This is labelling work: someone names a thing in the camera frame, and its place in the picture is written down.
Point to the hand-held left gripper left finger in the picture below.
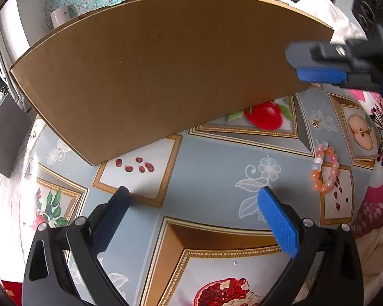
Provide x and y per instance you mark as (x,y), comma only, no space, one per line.
(110,223)

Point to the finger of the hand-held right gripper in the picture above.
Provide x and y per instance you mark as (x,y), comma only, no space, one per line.
(319,75)
(303,54)

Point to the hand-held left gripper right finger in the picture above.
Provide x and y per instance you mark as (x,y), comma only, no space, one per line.
(279,220)

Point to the brown cardboard box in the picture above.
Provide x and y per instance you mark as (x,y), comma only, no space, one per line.
(166,70)

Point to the small gold ear stud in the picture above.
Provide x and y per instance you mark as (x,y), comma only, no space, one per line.
(316,122)

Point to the white fluffy towel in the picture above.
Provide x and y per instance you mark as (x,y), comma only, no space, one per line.
(335,16)

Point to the fruit print tablecloth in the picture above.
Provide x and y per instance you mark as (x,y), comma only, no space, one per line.
(210,181)

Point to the person's beige garment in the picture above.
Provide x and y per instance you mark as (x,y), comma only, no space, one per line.
(376,251)

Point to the grey cabinet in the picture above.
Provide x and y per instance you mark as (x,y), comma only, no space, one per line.
(6,137)

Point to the white roll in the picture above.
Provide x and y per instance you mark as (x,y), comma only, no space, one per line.
(60,16)

